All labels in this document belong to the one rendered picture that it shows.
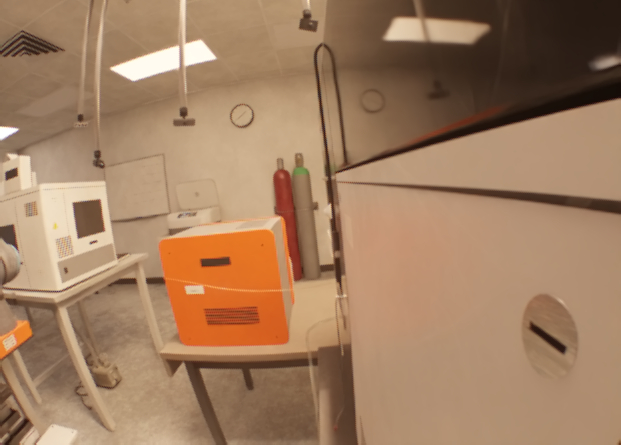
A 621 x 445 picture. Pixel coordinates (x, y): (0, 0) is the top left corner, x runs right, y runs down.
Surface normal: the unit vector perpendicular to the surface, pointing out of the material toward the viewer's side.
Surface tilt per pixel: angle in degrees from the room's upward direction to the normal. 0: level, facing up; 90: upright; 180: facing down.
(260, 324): 90
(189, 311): 90
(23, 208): 90
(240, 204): 90
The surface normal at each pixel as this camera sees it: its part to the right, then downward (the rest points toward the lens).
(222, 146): -0.01, 0.11
